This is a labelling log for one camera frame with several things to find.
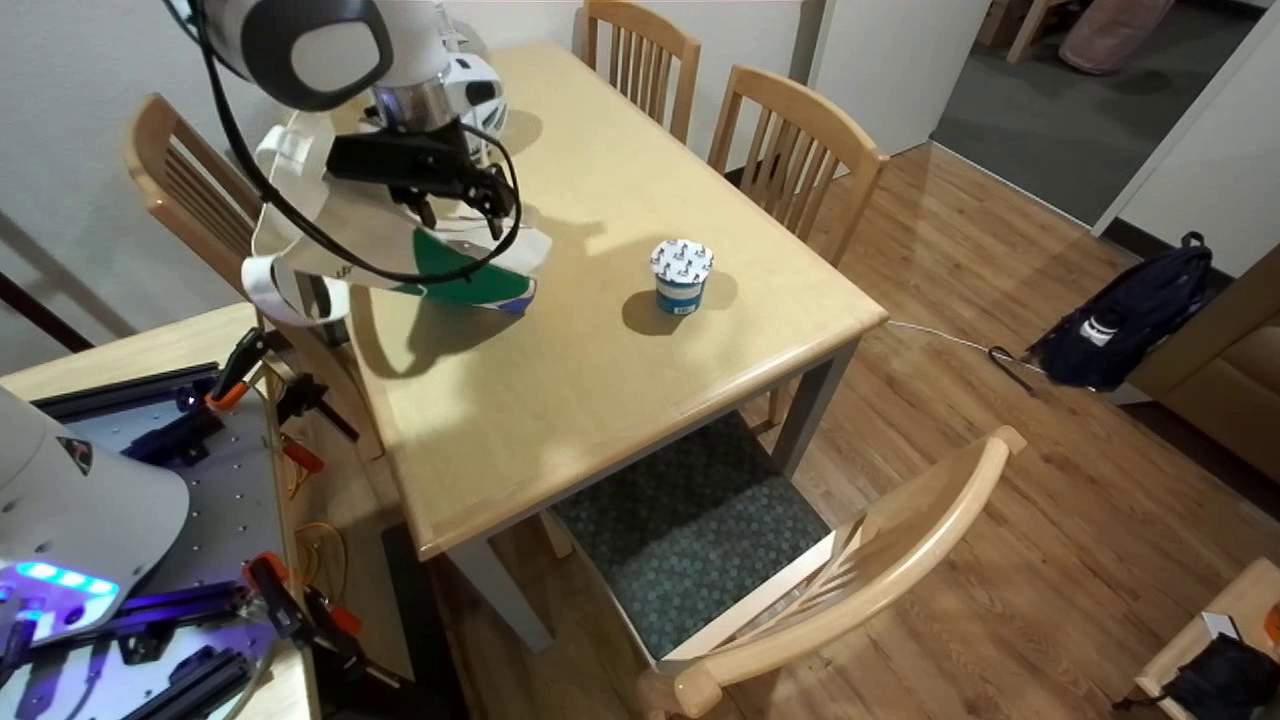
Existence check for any green white bowl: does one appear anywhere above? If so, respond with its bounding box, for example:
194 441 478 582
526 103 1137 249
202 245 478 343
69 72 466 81
413 222 550 314

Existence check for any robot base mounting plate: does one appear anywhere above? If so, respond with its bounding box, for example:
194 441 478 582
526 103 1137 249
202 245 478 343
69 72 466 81
0 373 314 720

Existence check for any white blue yogurt cup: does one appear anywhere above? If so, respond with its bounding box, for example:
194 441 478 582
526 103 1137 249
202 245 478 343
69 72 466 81
653 238 715 314

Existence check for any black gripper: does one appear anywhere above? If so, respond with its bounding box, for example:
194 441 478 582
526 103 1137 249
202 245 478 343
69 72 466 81
326 122 514 214

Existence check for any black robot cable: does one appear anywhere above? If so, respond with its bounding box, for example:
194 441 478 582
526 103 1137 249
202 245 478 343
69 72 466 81
164 0 526 293

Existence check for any dark blue backpack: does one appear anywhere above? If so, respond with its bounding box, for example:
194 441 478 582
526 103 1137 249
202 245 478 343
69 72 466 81
1029 233 1214 391

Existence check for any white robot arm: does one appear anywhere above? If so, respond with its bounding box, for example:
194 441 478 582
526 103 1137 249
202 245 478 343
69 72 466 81
173 0 546 327

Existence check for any wooden chair left side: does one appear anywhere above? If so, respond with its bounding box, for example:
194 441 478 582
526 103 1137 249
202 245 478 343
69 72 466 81
125 92 260 293

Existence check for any wooden chair with green cushion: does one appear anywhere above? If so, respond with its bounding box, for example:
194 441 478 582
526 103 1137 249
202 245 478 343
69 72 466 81
550 417 1024 720

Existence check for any wooden chair far right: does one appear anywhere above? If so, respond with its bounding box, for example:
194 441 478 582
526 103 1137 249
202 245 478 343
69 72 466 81
706 64 888 264

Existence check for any orange black clamp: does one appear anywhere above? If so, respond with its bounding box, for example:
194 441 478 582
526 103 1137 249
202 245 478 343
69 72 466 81
201 327 358 472

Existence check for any wooden chair far end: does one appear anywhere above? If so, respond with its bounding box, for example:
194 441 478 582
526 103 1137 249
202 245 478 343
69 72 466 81
579 0 700 141

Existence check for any light wooden dining table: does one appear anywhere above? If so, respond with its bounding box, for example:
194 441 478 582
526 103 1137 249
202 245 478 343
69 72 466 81
314 43 890 565

